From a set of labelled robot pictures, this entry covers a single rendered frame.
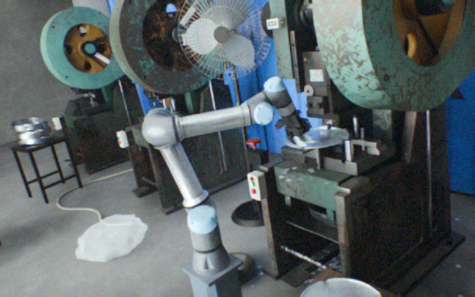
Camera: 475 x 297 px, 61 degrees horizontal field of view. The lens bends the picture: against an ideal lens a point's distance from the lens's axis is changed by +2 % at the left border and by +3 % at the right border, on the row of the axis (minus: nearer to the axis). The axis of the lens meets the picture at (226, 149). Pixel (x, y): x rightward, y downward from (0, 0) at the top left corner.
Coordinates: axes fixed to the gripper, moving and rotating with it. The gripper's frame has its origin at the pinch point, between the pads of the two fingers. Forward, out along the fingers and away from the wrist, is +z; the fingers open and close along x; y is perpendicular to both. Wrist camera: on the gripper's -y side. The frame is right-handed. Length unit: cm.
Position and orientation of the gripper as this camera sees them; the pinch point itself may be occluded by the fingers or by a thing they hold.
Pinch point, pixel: (301, 145)
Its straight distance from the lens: 176.9
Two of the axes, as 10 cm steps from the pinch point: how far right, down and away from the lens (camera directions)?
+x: 6.1, -6.9, 3.9
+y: 6.3, 1.3, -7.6
